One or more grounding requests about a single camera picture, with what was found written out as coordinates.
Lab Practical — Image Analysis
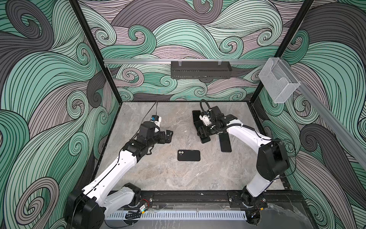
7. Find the black phone case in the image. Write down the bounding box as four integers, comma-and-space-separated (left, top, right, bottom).
177, 149, 201, 162

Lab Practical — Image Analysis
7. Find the black phone ribbed back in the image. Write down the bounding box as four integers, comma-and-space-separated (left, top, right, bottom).
192, 110, 202, 129

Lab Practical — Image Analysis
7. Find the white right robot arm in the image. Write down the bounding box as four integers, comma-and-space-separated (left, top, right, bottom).
194, 112, 290, 208

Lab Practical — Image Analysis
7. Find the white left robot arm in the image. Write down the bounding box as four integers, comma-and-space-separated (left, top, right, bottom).
64, 130, 173, 229

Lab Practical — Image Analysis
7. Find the black phone glossy screen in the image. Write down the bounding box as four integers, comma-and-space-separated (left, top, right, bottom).
197, 126, 211, 144

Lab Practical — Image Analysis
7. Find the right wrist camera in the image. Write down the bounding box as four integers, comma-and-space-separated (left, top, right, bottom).
199, 106, 223, 127

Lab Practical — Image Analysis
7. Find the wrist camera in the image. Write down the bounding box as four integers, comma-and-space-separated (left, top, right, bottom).
199, 106, 223, 127
141, 115, 162, 133

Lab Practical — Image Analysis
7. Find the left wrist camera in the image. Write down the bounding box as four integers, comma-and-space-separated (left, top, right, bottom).
141, 115, 162, 133

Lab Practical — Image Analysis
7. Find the black wall tray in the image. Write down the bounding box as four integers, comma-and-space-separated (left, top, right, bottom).
171, 62, 233, 80

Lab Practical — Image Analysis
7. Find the clear plastic wall bin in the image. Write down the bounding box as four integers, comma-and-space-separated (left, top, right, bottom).
259, 57, 300, 104

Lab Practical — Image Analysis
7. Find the aluminium back wall rail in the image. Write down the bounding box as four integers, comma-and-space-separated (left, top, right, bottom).
103, 58, 267, 65

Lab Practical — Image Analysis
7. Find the aluminium wall rail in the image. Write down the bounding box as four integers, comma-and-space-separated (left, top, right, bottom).
280, 59, 366, 169
103, 58, 267, 65

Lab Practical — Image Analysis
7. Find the white slotted cable duct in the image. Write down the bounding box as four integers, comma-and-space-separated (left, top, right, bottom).
105, 210, 248, 221

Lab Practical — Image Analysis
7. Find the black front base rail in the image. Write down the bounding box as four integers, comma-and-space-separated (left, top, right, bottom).
139, 190, 304, 209

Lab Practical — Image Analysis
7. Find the aluminium right wall rail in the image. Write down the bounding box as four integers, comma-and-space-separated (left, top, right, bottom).
280, 59, 366, 169

